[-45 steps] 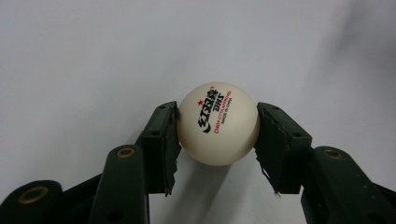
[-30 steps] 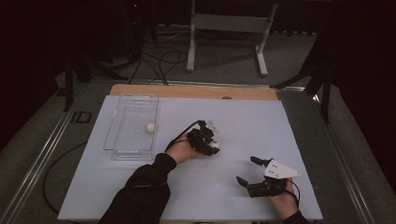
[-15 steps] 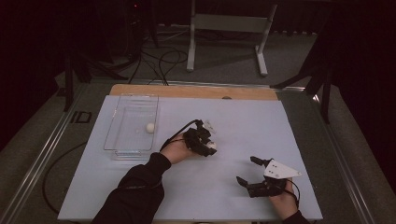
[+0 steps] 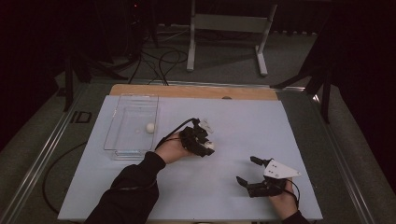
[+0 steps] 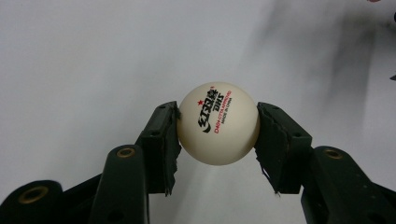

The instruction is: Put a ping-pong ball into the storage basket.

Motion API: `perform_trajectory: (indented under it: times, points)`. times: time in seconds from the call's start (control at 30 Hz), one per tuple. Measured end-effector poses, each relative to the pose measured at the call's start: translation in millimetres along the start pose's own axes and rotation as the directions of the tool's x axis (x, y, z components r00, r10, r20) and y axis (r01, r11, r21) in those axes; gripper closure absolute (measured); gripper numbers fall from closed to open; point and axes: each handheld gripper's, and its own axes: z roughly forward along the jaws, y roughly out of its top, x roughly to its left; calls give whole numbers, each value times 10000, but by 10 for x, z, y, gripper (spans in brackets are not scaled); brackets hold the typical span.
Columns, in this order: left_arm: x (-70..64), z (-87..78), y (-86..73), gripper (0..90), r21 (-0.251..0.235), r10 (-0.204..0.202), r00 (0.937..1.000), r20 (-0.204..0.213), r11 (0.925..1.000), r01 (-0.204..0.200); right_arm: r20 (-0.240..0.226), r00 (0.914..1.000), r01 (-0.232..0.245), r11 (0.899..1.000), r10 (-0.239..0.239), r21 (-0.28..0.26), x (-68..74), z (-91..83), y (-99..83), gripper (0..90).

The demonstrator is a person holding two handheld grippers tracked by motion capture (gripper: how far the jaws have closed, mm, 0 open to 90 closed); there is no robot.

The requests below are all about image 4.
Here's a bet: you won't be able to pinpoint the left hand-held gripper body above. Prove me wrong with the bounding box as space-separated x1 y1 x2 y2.
179 118 216 158

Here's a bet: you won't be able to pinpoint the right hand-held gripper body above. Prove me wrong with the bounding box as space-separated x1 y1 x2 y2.
247 159 303 199

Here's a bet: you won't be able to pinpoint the clear plastic container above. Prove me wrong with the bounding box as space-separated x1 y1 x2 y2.
103 93 160 161

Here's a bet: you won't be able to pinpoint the person's left hand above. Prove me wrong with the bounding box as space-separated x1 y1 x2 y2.
154 132 194 165

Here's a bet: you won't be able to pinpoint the person's right hand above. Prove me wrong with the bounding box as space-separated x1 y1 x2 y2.
268 179 299 219

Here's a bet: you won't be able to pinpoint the white table mat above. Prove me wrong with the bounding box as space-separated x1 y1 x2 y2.
57 94 324 222

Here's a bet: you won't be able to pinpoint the black stand legs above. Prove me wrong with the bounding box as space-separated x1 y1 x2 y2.
63 50 129 113
270 29 333 125

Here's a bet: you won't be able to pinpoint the white metal stand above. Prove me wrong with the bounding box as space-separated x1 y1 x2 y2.
186 0 278 77

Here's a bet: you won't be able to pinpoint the dark equipment rack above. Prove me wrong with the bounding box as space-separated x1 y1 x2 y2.
122 0 158 62

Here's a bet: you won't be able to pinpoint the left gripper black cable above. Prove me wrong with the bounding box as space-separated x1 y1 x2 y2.
110 117 200 191

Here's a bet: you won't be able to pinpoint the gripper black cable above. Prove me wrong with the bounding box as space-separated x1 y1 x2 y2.
285 177 302 209
110 117 200 191

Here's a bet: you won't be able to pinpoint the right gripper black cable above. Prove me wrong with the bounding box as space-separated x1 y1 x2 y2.
285 177 302 209

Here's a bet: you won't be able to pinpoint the aluminium floor rail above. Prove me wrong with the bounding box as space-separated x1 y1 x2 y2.
309 92 376 224
0 82 92 224

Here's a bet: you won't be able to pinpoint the black floor cable loop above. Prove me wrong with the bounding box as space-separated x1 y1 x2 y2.
147 49 190 87

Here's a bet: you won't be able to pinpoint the thin black floor cable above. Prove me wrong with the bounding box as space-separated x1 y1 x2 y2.
42 140 89 216

